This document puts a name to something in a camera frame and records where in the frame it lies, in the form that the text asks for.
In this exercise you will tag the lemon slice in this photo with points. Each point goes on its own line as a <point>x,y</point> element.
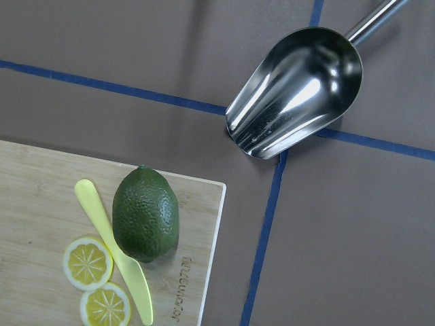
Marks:
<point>108,305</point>
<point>87,263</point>

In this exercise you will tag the metal scoop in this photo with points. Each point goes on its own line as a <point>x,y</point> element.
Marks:
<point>308,80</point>

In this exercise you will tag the lemon slice upper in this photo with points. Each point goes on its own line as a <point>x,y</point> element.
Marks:
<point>87,263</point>

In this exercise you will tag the wooden cutting board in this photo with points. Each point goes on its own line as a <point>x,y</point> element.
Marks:
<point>40,216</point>

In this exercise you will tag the lemon slice lower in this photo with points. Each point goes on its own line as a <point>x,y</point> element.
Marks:
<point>108,305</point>

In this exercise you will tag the green avocado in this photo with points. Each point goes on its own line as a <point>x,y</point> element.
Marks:
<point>145,215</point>

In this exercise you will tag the yellow plastic knife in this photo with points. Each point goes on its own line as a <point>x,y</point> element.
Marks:
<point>132,273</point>

